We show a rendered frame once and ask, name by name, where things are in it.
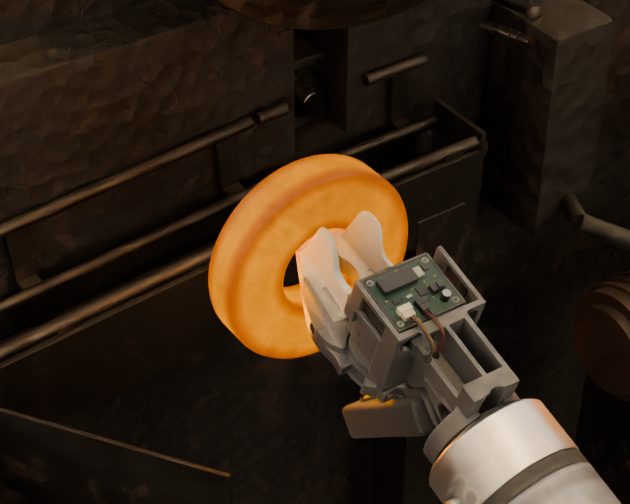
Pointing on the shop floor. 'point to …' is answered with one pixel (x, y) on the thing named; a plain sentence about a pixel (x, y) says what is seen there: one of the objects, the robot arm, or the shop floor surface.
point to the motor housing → (617, 381)
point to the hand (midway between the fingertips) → (311, 237)
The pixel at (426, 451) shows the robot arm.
